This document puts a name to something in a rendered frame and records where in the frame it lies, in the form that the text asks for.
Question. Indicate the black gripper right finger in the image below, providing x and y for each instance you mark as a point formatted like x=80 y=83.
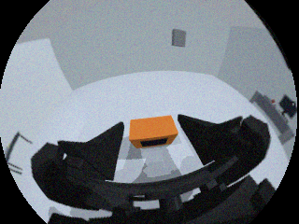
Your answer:
x=206 y=137

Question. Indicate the orange block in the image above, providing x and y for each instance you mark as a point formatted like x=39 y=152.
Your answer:
x=155 y=132

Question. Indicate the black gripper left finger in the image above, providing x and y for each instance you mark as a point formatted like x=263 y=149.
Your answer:
x=101 y=152

